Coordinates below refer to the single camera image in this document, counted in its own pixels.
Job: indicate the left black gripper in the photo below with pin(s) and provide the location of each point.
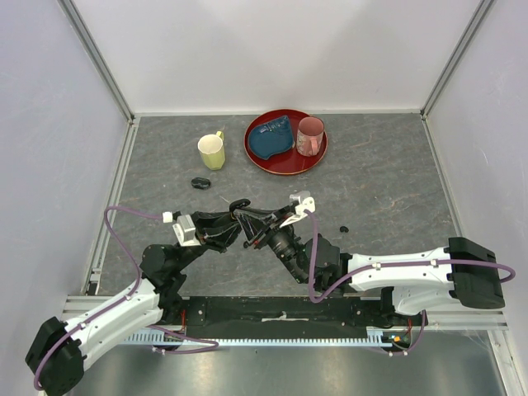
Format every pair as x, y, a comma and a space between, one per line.
215, 230

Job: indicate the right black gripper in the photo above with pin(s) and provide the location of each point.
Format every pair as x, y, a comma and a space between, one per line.
252, 231

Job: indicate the black glossy charging case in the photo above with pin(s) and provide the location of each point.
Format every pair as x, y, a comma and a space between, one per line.
239, 204

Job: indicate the black oval charging case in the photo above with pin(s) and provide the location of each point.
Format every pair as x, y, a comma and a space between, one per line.
200, 183

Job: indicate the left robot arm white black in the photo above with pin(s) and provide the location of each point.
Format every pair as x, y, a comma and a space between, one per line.
63, 351

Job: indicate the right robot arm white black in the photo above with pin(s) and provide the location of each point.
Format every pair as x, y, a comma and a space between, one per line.
462, 272

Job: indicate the yellow-green mug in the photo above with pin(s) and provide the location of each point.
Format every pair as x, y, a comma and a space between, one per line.
211, 149

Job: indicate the blue leaf-shaped dish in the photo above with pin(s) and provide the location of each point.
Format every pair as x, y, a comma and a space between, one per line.
271, 138

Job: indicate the pink patterned mug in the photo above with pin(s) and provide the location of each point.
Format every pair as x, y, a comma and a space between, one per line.
309, 136

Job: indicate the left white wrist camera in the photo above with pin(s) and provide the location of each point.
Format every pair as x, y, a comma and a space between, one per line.
183, 227

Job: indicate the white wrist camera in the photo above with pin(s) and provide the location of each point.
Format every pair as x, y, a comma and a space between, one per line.
300, 202
183, 227

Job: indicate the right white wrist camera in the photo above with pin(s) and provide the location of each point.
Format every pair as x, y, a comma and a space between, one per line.
300, 202

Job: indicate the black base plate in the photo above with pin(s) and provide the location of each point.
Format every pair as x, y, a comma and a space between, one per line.
289, 318

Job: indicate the slotted cable duct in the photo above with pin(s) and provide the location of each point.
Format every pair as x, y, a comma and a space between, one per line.
155, 338

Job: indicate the left aluminium frame post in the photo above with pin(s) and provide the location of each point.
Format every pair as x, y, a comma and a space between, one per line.
82, 31

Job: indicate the aluminium frame post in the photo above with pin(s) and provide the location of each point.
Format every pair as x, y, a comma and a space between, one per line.
82, 31
470, 31

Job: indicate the right aluminium frame post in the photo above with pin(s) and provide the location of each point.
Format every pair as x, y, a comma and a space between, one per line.
470, 31

